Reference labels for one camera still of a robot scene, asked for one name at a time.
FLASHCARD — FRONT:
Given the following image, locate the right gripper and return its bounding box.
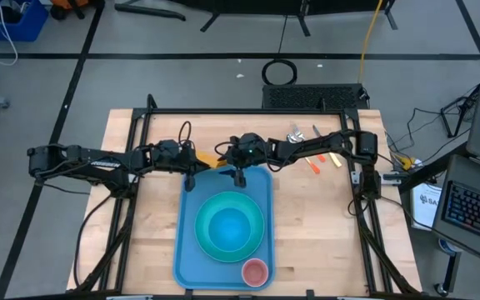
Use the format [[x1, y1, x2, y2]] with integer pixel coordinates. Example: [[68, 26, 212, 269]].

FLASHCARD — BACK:
[[219, 132, 272, 189]]

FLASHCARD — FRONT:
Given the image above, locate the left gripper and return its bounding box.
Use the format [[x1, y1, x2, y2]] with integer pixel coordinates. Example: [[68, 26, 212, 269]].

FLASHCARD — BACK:
[[151, 139, 213, 193]]

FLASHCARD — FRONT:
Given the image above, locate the orange napkin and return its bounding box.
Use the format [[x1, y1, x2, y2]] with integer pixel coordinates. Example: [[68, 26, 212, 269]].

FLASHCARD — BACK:
[[195, 149, 229, 169]]

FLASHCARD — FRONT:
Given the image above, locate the blue-teal bowl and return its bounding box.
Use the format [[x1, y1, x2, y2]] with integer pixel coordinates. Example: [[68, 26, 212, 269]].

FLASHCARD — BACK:
[[207, 207, 253, 253]]

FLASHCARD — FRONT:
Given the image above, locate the teal plate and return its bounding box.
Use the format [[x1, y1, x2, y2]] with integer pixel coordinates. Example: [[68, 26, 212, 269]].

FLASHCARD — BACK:
[[193, 190, 266, 264]]

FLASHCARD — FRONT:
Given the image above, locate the fork with orange handle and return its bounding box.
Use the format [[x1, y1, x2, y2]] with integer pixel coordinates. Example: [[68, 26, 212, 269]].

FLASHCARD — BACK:
[[292, 122, 328, 163]]

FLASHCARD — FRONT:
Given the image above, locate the knife with pale yellow handle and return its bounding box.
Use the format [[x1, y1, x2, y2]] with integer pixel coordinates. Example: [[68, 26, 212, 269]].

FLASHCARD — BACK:
[[311, 123, 343, 169]]

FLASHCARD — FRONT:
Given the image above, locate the pink cup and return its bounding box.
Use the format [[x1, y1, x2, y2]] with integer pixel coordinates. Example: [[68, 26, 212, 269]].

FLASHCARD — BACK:
[[241, 257, 270, 288]]

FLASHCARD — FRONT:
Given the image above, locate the blue plastic tray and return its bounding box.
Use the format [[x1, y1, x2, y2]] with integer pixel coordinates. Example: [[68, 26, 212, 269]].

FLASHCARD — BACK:
[[172, 162, 277, 292]]

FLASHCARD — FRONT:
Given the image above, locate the black perforated computer case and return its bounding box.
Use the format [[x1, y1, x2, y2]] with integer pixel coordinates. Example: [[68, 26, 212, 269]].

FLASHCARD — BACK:
[[261, 82, 370, 112]]

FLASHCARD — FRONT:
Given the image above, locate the black floor bar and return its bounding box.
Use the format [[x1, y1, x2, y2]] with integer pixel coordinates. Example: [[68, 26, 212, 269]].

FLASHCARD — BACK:
[[113, 2, 187, 22]]

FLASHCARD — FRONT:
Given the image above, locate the black divider screen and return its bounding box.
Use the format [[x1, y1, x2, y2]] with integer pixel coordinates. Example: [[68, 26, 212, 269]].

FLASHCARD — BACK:
[[168, 0, 399, 38]]

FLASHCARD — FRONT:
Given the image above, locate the yellow connector bundle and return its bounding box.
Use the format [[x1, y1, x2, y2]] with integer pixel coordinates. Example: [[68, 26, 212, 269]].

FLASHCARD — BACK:
[[392, 152, 423, 172]]

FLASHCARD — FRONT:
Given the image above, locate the white printed box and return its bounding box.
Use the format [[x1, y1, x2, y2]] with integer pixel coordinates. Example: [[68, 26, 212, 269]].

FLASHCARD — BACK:
[[410, 182, 444, 231]]

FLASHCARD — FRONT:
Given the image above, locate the orange and black bag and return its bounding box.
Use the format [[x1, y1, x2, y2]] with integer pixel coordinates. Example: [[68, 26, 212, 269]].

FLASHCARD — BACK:
[[49, 0, 99, 21]]

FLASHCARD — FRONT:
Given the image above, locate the blue plastic bin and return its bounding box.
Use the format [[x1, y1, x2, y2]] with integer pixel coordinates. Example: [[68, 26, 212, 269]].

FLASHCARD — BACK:
[[0, 0, 50, 43]]

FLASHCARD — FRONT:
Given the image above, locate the black metal frame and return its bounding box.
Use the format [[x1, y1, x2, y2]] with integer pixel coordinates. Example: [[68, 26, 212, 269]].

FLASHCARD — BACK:
[[67, 93, 424, 300]]

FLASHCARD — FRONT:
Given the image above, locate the coiled black cable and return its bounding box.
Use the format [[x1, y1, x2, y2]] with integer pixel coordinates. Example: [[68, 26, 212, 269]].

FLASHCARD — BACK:
[[260, 58, 298, 87]]

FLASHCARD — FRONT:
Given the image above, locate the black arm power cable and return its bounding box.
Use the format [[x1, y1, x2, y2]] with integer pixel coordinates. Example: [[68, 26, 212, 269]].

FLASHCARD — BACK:
[[72, 193, 115, 288]]

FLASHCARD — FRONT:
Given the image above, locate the yellow hanging cable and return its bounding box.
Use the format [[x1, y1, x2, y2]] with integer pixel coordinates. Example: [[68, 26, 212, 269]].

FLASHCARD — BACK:
[[356, 0, 385, 84]]

